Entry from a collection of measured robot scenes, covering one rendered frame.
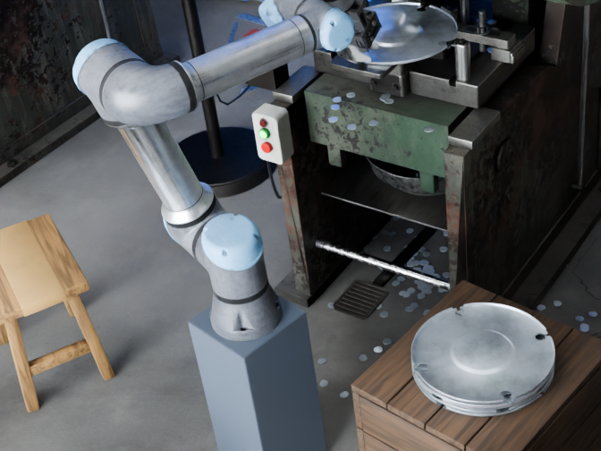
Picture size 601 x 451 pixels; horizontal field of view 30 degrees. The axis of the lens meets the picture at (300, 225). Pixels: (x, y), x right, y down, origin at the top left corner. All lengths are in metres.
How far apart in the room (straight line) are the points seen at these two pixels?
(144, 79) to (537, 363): 0.96
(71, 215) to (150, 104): 1.64
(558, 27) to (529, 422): 1.04
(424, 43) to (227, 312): 0.77
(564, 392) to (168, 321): 1.22
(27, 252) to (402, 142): 0.99
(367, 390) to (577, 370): 0.43
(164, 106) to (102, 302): 1.31
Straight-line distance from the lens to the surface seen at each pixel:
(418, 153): 2.62
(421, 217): 2.81
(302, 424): 2.55
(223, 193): 3.51
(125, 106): 2.00
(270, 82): 2.74
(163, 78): 1.99
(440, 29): 2.63
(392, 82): 2.63
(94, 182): 3.72
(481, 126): 2.53
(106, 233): 3.48
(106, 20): 4.04
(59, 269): 2.83
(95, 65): 2.07
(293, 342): 2.38
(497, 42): 2.64
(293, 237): 2.94
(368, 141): 2.68
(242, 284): 2.24
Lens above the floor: 2.01
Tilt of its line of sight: 37 degrees down
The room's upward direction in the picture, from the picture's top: 8 degrees counter-clockwise
